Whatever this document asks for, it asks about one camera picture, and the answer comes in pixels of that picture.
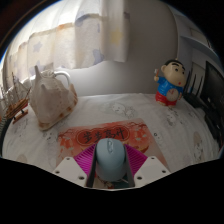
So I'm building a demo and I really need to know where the wooden model sailing ship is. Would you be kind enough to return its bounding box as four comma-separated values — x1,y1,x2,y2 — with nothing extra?
0,71,32,125

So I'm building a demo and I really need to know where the black router with antennas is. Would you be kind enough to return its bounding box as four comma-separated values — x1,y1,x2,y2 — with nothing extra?
182,70,209,109

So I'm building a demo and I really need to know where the white star-print curtain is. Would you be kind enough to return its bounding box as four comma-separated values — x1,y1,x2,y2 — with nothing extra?
3,0,131,84

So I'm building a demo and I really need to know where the red printed mouse pad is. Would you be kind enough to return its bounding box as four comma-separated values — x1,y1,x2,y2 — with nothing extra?
56,117,169,190

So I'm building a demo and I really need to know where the white radiator pipe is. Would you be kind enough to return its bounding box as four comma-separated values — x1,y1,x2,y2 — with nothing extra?
49,69,73,88

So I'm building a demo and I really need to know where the white printed tablecloth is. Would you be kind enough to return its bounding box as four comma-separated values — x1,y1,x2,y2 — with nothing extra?
1,92,223,191

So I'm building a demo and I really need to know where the cartoon boy figurine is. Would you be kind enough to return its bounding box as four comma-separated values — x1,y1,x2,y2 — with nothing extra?
153,59,187,107

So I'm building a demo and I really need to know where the white wall shelf unit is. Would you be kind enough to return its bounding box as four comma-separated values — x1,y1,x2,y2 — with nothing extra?
173,9,224,81

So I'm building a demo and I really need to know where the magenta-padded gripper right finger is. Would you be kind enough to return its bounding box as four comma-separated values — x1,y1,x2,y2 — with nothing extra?
123,143,172,189

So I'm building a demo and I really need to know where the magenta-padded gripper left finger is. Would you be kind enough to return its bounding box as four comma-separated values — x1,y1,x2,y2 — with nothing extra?
51,143,98,188

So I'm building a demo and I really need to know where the light blue computer mouse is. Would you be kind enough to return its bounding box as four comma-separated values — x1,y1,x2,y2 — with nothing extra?
95,138,128,183

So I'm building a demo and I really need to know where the black monitor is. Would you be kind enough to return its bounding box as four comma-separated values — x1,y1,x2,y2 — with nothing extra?
199,60,224,141

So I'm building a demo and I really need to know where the large white conch shell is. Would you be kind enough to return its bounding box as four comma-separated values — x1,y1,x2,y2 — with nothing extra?
28,64,79,132

